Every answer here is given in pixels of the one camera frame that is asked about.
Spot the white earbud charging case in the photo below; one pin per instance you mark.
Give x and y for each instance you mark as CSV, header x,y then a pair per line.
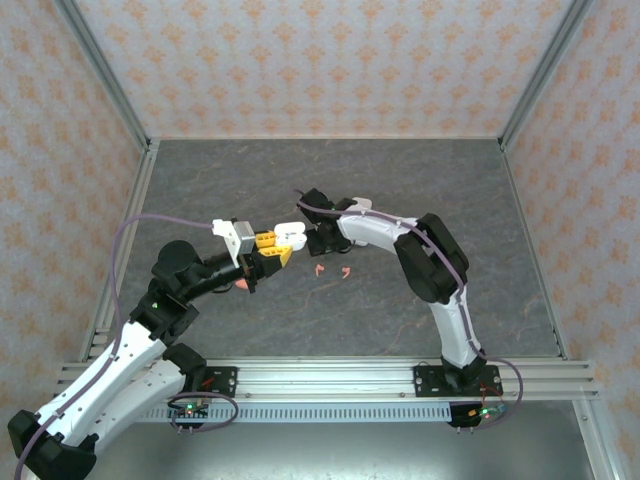
x,y
290,227
364,204

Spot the pink earbud charging case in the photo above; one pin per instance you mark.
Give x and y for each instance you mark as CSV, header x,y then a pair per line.
x,y
242,285

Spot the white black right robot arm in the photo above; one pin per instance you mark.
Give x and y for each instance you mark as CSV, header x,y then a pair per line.
x,y
380,229

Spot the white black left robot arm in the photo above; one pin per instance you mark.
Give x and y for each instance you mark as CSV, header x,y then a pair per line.
x,y
115,370

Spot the aluminium base beam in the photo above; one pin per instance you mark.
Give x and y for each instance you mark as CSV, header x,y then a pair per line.
x,y
325,380

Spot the electronics board with led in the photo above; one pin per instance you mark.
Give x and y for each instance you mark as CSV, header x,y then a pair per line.
x,y
189,412
475,414

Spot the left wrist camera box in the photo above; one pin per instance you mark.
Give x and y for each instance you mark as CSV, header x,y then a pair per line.
x,y
245,239

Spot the aluminium table edge rail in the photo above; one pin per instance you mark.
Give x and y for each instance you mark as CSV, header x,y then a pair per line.
x,y
127,235
518,200

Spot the aluminium frame post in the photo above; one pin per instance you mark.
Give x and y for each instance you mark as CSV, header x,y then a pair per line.
x,y
544,75
106,75

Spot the grey metal base plate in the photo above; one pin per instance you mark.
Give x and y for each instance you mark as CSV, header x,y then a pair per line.
x,y
325,455

